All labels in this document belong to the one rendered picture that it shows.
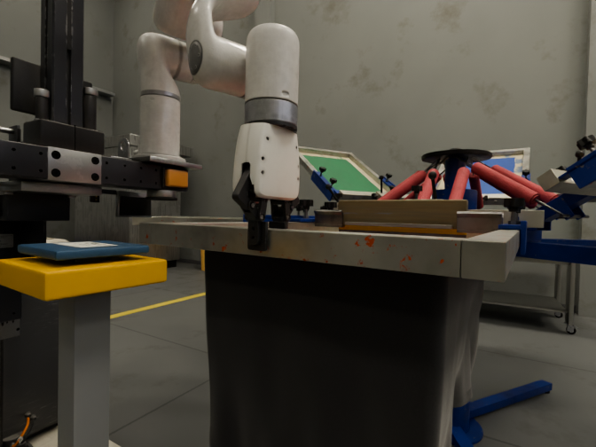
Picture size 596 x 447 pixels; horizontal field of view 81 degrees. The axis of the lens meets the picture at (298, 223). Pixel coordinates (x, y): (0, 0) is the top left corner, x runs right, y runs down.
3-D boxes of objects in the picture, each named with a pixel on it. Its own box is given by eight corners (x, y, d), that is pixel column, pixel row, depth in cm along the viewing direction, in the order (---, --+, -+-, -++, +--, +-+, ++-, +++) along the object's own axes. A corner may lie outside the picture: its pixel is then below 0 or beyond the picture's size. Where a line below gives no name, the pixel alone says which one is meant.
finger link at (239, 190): (259, 152, 48) (270, 189, 51) (223, 176, 43) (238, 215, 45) (266, 152, 48) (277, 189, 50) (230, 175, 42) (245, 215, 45)
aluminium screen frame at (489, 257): (505, 283, 32) (506, 242, 32) (138, 242, 64) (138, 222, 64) (521, 241, 97) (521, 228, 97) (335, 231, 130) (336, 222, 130)
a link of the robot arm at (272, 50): (213, 50, 55) (263, 67, 61) (211, 117, 56) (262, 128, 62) (265, 8, 44) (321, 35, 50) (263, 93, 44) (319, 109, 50)
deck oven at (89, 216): (191, 265, 670) (192, 147, 665) (128, 274, 558) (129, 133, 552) (136, 258, 756) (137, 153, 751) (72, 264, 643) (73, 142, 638)
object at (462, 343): (438, 587, 46) (449, 265, 45) (409, 569, 48) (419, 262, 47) (480, 419, 84) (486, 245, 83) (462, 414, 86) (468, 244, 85)
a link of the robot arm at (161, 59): (131, 100, 88) (132, 35, 88) (183, 111, 96) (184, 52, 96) (142, 90, 80) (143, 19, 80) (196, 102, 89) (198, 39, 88)
